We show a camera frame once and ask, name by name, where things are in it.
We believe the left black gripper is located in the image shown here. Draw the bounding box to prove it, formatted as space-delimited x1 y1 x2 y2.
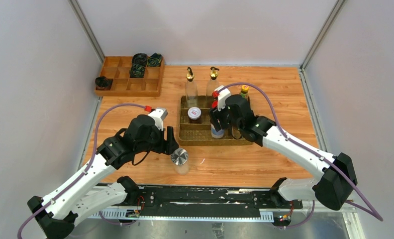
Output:
136 123 180 154

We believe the clear oil bottle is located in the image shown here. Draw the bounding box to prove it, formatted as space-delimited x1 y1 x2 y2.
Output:
185 67 198 108

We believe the white-lid sauce jar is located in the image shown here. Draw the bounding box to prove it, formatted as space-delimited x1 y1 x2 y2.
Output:
187 107 202 124

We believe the dark coiled item middle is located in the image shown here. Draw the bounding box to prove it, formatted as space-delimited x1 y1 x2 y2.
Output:
129 64 146 78

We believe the black coiled item outside tray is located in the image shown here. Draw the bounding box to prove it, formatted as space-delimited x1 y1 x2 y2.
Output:
95 76 113 91

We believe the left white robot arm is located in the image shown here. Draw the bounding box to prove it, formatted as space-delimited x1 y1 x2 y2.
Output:
27 112 179 239

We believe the black coiled item top-middle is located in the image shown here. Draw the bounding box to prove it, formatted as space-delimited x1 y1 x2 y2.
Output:
132 53 148 67

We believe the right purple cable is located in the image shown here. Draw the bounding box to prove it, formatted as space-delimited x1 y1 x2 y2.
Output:
218 82 384 222

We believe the purple cable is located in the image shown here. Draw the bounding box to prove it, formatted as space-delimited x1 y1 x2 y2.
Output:
17 103 150 239
218 82 384 222

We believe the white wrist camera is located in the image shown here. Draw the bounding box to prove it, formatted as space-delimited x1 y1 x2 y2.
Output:
215 85 231 111
148 107 168 131

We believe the red-lid sauce jar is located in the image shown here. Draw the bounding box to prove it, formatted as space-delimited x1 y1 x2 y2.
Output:
211 101 218 109

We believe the brownish glass oil bottle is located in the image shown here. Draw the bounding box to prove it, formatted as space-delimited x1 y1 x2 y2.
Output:
206 66 219 97

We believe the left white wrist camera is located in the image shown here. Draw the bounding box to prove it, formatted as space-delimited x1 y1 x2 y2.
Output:
148 107 168 131

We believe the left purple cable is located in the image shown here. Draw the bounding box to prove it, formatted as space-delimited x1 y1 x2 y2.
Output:
17 103 150 239

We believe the silver-lid spice jar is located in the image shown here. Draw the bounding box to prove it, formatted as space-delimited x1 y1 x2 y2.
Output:
210 124 224 139
171 148 190 175

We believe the yellow-cap sauce bottle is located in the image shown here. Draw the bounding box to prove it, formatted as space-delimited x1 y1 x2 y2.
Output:
240 85 249 99

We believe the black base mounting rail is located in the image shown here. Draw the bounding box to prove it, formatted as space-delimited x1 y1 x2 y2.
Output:
106 184 303 219

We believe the green coiled item top-right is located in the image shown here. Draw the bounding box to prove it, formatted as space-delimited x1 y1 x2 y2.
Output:
147 53 163 67

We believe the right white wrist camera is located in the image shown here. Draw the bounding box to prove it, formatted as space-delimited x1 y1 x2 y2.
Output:
215 85 231 111

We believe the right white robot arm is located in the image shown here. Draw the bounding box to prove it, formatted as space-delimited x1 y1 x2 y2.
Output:
209 95 358 211

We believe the woven wicker divided tray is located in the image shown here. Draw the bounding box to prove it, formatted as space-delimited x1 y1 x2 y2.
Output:
178 95 253 146

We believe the wooden compartment tray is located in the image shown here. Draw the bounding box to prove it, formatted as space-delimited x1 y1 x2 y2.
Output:
95 56 165 97

